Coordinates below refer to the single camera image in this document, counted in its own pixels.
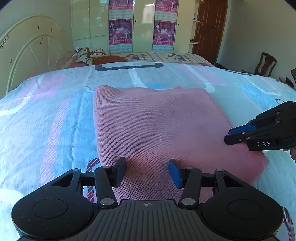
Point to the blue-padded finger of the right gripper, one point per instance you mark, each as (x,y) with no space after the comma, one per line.
(241,137)

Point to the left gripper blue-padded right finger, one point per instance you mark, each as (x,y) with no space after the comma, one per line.
(192,179)

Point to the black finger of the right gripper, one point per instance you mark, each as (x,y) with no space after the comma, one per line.
(241,129)

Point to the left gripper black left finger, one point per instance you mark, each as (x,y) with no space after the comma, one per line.
(103,179)

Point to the pink knit sweater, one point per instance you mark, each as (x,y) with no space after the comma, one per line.
(149,127)

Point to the dark wooden chair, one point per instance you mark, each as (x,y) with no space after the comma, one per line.
(266,65)

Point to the pastel patterned bed quilt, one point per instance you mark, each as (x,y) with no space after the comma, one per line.
(47,125)

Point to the floral cream bed sheet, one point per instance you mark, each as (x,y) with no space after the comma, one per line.
(166,57)

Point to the cream corner shelves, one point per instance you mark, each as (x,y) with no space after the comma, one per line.
(195,24)

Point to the brown wooden door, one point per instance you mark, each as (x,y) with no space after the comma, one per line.
(211,19)

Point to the orange striped cushion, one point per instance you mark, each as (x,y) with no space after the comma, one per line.
(105,59)

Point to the patterned pillow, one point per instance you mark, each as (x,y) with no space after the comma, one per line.
(88,55)

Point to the lower right pink poster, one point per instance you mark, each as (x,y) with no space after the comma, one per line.
(164,32)

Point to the pink poster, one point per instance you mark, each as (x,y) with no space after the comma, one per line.
(120,4)
(120,31)
(170,6)
(164,32)

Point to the upper right pink poster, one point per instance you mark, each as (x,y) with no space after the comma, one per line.
(170,6)

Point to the cream round headboard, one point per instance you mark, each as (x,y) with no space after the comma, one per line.
(32,46)

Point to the lower left pink poster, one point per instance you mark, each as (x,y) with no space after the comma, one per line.
(120,31)

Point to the cream wardrobe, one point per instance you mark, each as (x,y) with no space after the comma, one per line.
(90,26)

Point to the upper left pink poster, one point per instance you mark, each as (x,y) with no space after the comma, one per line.
(120,4)

